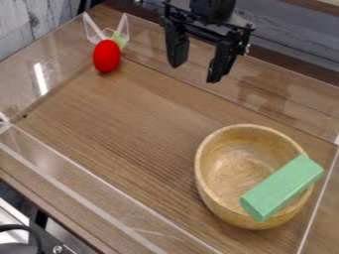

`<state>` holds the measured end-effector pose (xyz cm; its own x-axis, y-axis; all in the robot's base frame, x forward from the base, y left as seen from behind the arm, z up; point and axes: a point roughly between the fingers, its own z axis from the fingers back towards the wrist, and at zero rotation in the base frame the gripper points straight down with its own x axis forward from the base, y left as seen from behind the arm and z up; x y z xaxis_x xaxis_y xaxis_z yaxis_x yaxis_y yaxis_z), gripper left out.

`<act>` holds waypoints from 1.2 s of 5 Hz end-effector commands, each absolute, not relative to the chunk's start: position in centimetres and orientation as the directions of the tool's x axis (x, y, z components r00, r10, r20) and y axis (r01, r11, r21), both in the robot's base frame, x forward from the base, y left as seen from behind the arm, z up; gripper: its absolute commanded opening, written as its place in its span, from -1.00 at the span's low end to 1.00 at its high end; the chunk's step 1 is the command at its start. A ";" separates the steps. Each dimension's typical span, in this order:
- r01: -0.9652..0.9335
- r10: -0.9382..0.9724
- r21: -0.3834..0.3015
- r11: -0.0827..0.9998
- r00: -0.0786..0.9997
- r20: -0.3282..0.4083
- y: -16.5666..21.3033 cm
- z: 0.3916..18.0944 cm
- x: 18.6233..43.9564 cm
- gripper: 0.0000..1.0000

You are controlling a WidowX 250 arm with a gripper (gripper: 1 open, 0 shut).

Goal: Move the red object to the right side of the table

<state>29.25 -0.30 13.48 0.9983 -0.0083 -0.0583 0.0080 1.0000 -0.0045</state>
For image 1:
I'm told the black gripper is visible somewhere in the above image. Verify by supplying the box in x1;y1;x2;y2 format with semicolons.
162;0;255;83

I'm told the red plush strawberry toy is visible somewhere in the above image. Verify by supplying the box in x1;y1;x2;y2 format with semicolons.
92;32;127;73

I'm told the wooden bowl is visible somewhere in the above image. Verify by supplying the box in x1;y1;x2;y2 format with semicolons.
195;124;312;230

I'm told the green rectangular block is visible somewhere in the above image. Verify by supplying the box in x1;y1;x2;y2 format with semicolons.
240;155;324;222

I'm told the clear acrylic corner bracket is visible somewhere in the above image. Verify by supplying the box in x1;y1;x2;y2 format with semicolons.
83;13;130;50

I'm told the black metal table bracket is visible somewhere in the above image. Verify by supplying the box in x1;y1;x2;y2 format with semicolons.
29;209;95;254

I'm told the black cable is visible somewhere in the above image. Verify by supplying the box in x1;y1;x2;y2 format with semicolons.
0;223;45;254

